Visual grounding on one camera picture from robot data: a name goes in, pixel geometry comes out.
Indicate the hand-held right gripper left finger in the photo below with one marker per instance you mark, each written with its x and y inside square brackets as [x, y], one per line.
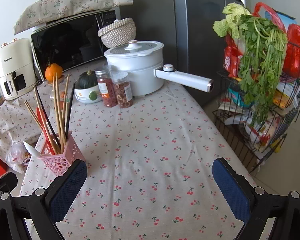
[65, 190]

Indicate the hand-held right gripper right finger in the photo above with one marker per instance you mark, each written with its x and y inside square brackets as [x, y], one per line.
[230, 190]

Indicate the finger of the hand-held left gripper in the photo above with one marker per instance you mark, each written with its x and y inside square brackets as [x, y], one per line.
[5, 182]

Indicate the pink plastic utensil basket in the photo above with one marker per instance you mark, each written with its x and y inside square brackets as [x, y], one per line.
[62, 162]

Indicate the white plastic spoon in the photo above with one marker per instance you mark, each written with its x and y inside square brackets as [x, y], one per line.
[30, 150]

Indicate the red plastic spoon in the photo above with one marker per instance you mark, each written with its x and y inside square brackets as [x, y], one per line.
[43, 127]

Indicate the wooden chopstick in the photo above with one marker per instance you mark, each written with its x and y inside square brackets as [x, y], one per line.
[38, 120]
[60, 105]
[57, 105]
[40, 102]

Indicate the black chopstick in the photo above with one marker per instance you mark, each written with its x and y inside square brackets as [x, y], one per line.
[46, 116]
[70, 107]

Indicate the white green patterned chopstick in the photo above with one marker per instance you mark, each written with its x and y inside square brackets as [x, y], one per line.
[66, 100]

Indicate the clear bag of snacks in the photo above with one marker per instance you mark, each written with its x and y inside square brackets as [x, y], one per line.
[16, 157]

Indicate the cherry print tablecloth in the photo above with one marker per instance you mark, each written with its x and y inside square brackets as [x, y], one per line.
[152, 142]

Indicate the small tangerine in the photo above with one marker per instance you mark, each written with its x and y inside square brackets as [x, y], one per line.
[62, 95]

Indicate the white bowl with green knob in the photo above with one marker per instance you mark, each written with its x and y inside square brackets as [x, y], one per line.
[86, 96]

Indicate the glass jar with wooden lid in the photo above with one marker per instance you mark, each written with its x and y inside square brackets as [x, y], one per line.
[51, 90]

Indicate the jar of red berries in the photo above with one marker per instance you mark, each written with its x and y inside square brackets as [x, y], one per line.
[105, 90]

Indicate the dark green pumpkin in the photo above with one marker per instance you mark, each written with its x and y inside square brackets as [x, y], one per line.
[87, 80]

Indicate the jar of dried slices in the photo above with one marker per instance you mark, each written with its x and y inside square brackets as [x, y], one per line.
[123, 92]

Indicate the cream air fryer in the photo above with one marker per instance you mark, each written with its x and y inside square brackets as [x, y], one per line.
[12, 65]

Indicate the orange fruit with stem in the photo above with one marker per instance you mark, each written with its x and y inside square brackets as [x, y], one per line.
[53, 72]

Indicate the red snack packet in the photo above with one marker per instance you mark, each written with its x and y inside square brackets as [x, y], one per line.
[231, 62]

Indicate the coriander bunch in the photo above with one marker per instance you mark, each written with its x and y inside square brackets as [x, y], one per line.
[260, 62]

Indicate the white electric pot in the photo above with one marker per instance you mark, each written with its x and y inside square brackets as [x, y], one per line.
[140, 75]

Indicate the black microwave oven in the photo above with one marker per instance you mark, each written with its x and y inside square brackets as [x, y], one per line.
[70, 45]

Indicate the red plastic bag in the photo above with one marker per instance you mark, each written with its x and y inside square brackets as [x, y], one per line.
[297, 50]

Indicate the woven lidded basket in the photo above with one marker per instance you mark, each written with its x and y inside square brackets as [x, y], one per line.
[117, 35]

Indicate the grey refrigerator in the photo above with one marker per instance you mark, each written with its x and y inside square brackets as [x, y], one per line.
[190, 30]

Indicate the napa cabbage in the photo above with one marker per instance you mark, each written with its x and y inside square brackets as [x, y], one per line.
[230, 15]

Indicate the floral cloth cover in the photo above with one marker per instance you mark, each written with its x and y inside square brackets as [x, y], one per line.
[70, 5]

